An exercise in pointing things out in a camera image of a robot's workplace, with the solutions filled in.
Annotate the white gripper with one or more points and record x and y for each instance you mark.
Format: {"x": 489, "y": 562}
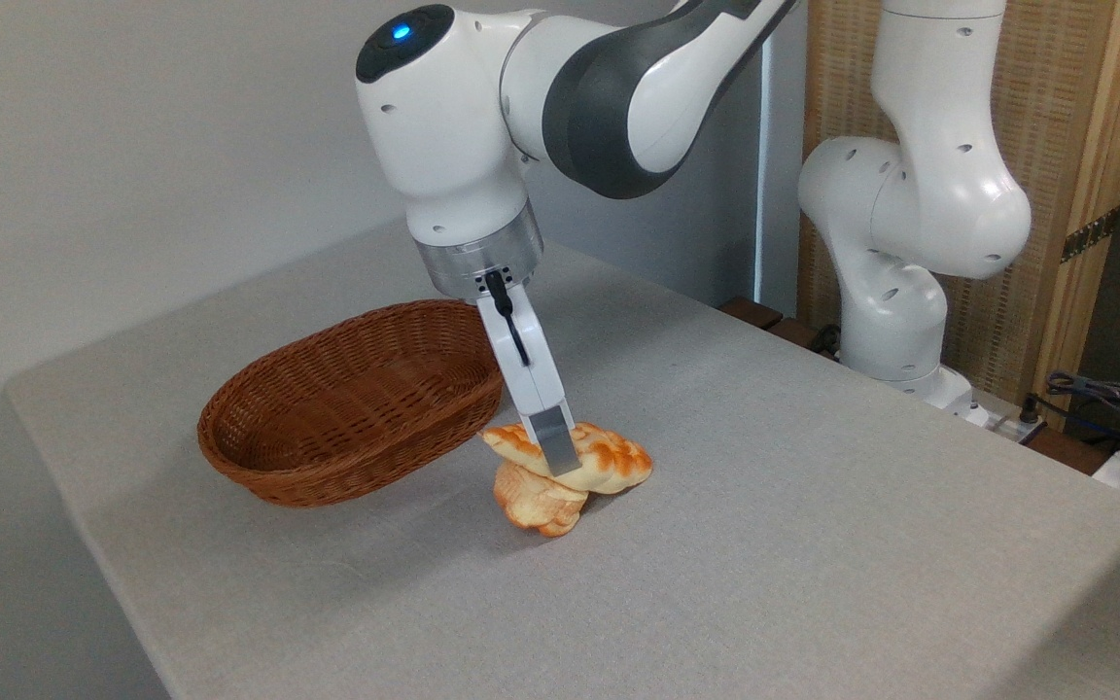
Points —
{"x": 536, "y": 374}

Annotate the braided golden bread loaf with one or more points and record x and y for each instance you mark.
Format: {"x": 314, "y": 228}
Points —
{"x": 609, "y": 462}

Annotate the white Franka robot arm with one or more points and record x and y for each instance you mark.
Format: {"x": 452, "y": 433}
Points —
{"x": 910, "y": 194}

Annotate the small pale bread roll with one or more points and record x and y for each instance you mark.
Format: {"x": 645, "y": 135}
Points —
{"x": 541, "y": 506}

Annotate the brown wicker basket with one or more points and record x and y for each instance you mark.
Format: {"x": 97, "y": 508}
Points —
{"x": 327, "y": 418}

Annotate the black metal hinge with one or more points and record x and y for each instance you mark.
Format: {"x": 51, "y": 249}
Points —
{"x": 1090, "y": 235}

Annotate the woven screen with wooden frame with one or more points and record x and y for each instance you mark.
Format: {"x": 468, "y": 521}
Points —
{"x": 1056, "y": 107}

